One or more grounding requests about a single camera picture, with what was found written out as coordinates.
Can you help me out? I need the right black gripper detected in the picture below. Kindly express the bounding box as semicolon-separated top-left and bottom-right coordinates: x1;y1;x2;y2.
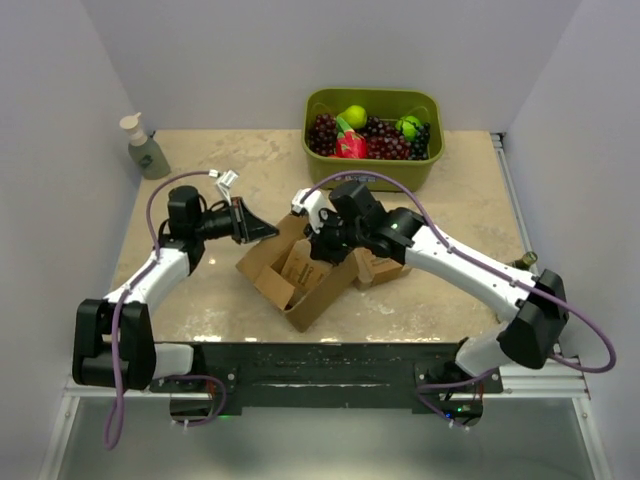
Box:
305;208;367;267

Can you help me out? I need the green glass bottle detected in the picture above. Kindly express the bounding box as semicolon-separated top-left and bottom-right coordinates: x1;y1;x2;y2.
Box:
509;251;538;270

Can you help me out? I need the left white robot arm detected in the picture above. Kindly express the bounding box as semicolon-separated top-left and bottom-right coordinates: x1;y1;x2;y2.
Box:
72;185;279;392

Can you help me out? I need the brown cardboard express box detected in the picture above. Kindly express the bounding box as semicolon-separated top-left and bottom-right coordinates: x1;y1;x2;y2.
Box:
236;215;359;332

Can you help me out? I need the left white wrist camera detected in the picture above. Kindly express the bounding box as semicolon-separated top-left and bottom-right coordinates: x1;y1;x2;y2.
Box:
208;169;239;205

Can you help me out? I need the scouring pad pack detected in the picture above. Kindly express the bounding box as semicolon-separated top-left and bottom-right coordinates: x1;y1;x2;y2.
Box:
354;248;411;291
281;240;332;308

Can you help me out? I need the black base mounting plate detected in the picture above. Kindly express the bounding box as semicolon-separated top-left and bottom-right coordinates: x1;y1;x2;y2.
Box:
150;343;503;426

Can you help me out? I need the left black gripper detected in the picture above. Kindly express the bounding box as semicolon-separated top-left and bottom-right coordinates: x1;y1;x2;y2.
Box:
193;197;278;245

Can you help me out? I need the grey pump soap bottle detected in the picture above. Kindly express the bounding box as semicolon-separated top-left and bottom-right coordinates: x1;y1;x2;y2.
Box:
119;112;171;180

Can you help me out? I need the pink dragon fruit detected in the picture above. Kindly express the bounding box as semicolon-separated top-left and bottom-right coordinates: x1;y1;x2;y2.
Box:
334;116;367;159

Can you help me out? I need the green plastic tub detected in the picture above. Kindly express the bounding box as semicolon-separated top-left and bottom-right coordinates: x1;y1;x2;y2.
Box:
302;88;445;191

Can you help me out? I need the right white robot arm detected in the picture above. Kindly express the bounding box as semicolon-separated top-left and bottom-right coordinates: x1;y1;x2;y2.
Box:
291;181;569;393

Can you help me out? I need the black grape bunch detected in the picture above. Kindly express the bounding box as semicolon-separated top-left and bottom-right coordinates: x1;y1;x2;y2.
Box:
408;123;431;160

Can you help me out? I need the green round fruit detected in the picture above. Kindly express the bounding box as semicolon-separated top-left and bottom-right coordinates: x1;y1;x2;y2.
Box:
395;115;423;142

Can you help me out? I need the green pear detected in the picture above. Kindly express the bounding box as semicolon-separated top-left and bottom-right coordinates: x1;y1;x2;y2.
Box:
342;105;368;129

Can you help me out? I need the dark red grape bunch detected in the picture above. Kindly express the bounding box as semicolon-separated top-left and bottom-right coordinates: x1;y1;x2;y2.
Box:
307;113;337;157

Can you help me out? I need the aluminium frame rail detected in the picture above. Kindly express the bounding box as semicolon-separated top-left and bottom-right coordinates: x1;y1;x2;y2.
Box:
40;363;611;479

